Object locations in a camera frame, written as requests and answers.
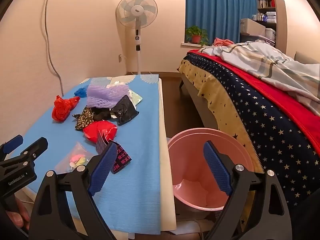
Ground grey wall cable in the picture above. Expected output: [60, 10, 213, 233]
[44, 0, 65, 97]

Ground small clear lidded box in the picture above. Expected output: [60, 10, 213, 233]
[264, 27, 277, 41]

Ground bed with star blanket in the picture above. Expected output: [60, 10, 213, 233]
[177, 52, 320, 233]

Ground pink plastic basin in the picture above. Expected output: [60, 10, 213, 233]
[167, 128, 257, 212]

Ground red blanket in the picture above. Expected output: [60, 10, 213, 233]
[187, 49, 320, 155]

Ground wooden bookshelf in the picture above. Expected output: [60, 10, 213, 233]
[256, 0, 287, 50]

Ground blue curtain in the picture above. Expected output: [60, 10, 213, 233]
[185, 0, 258, 47]

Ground white crumpled paper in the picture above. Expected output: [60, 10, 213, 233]
[106, 81, 128, 88]

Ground white standing fan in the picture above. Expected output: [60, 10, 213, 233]
[115, 0, 160, 77]

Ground blue patterned tablecloth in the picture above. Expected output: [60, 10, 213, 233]
[19, 74, 162, 234]

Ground large clear storage bin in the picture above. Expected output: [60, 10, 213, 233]
[240, 34, 275, 45]

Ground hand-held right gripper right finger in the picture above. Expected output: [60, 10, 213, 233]
[203, 141, 293, 240]

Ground beige headboard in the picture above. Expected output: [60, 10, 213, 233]
[294, 51, 320, 65]

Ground white folding table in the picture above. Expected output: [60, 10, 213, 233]
[157, 77, 177, 231]

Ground pink folded clothes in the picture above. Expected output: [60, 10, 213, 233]
[212, 37, 234, 47]

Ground black foil packet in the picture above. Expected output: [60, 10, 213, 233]
[110, 95, 139, 126]

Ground blue plastic cover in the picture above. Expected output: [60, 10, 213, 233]
[74, 87, 89, 98]

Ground stack of white packs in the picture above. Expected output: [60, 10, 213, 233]
[252, 11, 277, 22]

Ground green and white wrapper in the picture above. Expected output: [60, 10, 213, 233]
[129, 89, 143, 105]

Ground black crumpled wrapper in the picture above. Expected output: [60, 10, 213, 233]
[91, 107, 112, 121]

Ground beige cardboard box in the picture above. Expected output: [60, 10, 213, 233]
[240, 18, 266, 35]

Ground white windowsill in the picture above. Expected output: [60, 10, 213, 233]
[180, 42, 213, 48]

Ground grey bed frame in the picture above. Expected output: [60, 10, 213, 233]
[179, 75, 218, 130]

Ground light plaid quilt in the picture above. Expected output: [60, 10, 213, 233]
[201, 41, 320, 117]

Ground potted green plant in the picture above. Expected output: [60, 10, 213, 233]
[185, 26, 209, 46]

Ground pale purple foam net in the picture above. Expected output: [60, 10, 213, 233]
[86, 84, 130, 109]

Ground person's left hand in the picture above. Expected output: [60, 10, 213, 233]
[6, 196, 32, 230]

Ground dark packet with pink print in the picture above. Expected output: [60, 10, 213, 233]
[96, 131, 132, 175]

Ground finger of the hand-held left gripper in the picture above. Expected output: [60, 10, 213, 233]
[5, 137, 49, 167]
[0, 134, 24, 159]

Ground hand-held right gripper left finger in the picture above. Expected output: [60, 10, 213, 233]
[29, 142, 130, 240]

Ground clear bag of colourful candies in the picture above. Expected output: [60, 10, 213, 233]
[54, 142, 94, 174]

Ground black star-patterned wrapper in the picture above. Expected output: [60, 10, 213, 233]
[72, 106, 95, 131]

